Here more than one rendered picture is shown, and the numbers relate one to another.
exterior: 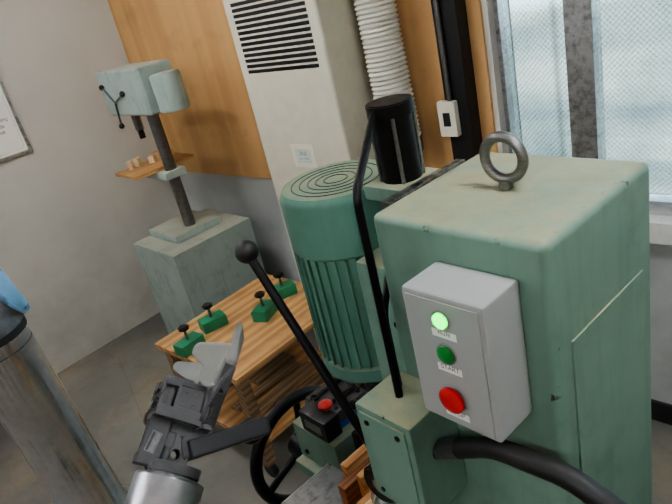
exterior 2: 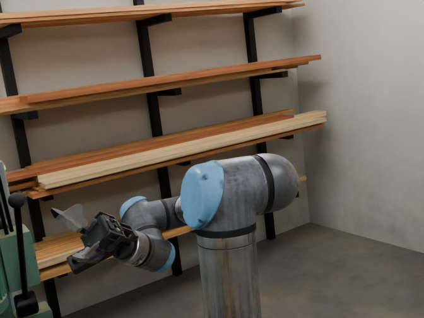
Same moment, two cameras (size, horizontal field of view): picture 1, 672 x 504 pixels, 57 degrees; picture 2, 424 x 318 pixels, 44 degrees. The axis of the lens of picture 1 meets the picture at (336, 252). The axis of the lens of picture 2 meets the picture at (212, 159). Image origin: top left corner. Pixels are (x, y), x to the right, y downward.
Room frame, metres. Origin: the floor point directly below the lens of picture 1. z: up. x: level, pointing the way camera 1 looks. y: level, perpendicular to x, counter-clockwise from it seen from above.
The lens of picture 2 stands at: (1.84, 0.71, 1.69)
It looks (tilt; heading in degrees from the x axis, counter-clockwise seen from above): 11 degrees down; 188
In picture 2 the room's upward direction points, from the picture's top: 7 degrees counter-clockwise
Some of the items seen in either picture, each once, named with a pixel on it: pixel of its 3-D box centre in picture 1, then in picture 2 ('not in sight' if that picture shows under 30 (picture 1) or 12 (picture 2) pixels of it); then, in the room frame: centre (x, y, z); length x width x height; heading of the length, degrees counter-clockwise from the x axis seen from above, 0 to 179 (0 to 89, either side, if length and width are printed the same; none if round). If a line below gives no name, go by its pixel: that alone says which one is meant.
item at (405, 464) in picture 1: (411, 445); (17, 257); (0.60, -0.03, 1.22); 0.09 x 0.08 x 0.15; 37
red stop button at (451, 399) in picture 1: (451, 400); not in sight; (0.50, -0.08, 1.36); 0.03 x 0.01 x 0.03; 37
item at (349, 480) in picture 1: (390, 454); not in sight; (0.92, -0.01, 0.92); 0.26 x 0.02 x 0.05; 127
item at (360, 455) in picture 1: (382, 447); not in sight; (0.93, 0.00, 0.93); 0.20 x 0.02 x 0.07; 127
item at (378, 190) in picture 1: (403, 165); not in sight; (0.75, -0.11, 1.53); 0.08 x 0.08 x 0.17; 37
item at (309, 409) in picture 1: (331, 404); not in sight; (1.02, 0.08, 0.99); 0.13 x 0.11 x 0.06; 127
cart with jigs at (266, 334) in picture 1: (264, 358); not in sight; (2.32, 0.42, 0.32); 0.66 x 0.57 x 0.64; 132
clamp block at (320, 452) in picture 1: (341, 430); not in sight; (1.03, 0.08, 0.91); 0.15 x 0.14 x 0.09; 127
